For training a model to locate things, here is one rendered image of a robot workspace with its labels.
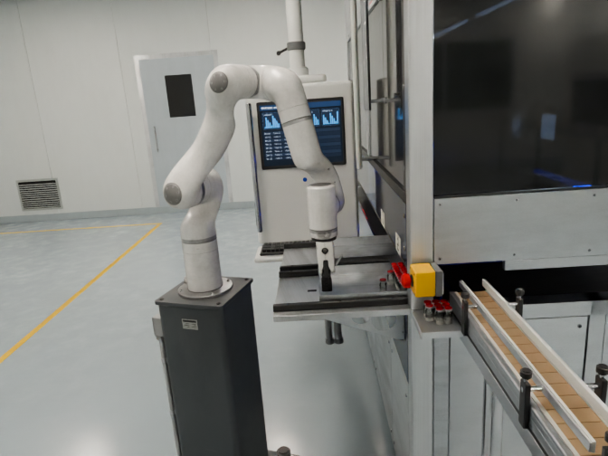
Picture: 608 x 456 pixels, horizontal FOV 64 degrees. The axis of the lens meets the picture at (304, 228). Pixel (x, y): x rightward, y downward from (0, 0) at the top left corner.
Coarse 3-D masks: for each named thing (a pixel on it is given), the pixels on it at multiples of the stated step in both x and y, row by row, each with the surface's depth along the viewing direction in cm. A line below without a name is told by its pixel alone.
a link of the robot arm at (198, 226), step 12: (204, 180) 161; (216, 180) 166; (204, 192) 161; (216, 192) 167; (204, 204) 167; (216, 204) 168; (192, 216) 166; (204, 216) 165; (180, 228) 165; (192, 228) 162; (204, 228) 163; (192, 240) 163; (204, 240) 163
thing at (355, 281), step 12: (360, 264) 171; (372, 264) 171; (384, 264) 171; (336, 276) 171; (348, 276) 170; (360, 276) 169; (372, 276) 168; (384, 276) 168; (336, 288) 160; (348, 288) 160; (360, 288) 159; (372, 288) 158; (324, 300) 147
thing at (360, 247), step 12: (336, 240) 204; (348, 240) 204; (360, 240) 204; (372, 240) 204; (384, 240) 204; (336, 252) 196; (348, 252) 195; (360, 252) 194; (372, 252) 193; (384, 252) 192; (396, 252) 191
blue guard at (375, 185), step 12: (372, 168) 214; (360, 180) 273; (372, 180) 217; (384, 180) 180; (372, 192) 220; (384, 192) 182; (384, 204) 184; (396, 204) 155; (396, 216) 156; (396, 228) 158
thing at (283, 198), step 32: (320, 96) 224; (352, 96) 224; (256, 128) 228; (320, 128) 227; (352, 128) 227; (256, 160) 231; (288, 160) 231; (352, 160) 231; (288, 192) 235; (352, 192) 235; (256, 224) 243; (288, 224) 240; (352, 224) 239
